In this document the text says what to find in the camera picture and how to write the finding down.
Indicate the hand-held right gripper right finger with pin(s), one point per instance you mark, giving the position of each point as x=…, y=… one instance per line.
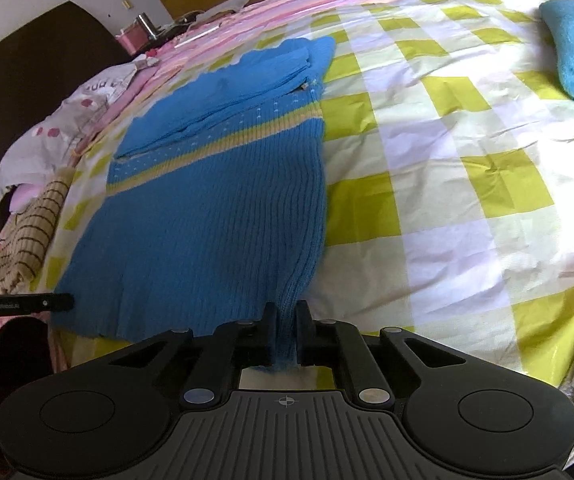
x=304, y=337

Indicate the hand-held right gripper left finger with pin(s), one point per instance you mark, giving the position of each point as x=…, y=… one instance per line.
x=270, y=337

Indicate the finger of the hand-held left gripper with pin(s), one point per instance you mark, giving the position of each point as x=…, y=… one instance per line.
x=54, y=303

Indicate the blue striped knit sweater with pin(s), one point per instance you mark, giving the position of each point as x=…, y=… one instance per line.
x=207, y=210

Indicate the beige striped cloth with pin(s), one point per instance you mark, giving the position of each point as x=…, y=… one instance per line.
x=32, y=230

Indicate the white pink printed pillow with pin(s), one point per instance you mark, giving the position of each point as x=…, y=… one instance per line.
x=67, y=125

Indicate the dark brown headboard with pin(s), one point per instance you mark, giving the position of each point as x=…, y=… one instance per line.
x=17, y=85

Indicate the pink storage box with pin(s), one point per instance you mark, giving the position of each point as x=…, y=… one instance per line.
x=131, y=37

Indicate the metal thermos bottle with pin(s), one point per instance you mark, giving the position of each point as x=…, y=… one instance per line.
x=146, y=25

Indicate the white stick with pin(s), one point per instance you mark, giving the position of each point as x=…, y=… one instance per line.
x=197, y=36

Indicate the pink striped bed sheet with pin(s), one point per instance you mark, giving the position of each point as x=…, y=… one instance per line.
x=267, y=10

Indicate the grey cloth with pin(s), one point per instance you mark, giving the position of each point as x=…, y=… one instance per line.
x=217, y=12

